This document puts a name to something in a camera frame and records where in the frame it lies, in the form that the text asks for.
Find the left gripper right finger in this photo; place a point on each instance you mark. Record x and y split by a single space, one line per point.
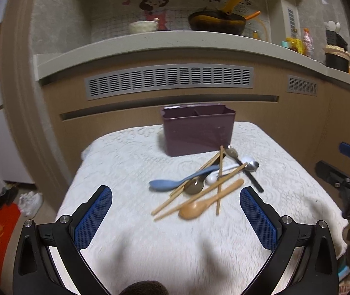
316 270

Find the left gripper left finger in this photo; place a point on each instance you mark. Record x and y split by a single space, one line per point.
35 271

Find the metal spoon black handle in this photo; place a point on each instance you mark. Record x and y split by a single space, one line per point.
252 166

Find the white plastic spoon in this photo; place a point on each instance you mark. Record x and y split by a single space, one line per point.
213 177

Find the small grey vent grille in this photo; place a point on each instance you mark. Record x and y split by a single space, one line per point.
301 86

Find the black pot with lid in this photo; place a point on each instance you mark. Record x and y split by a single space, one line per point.
337 58

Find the wooden spoon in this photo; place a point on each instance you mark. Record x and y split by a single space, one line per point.
195 209

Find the orange drink bottle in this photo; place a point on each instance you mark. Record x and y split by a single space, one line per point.
308 49

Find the white lace tablecloth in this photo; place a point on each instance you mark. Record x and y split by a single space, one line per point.
217 253

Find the yellow container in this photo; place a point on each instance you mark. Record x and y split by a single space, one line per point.
296 45

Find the dark metal spoon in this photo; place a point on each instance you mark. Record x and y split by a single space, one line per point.
194 186

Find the purple plastic utensil caddy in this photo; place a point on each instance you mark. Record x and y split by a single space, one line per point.
196 128

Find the blue plastic spoon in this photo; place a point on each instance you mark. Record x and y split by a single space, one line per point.
169 185

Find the large grey vent grille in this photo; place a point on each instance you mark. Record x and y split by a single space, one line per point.
168 77

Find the white ceramic bowl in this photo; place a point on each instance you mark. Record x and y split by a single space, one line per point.
145 26

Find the black wok yellow handle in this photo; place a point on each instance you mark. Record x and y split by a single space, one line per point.
221 21

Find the cartoon wall sticker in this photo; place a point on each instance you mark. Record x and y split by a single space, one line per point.
158 9

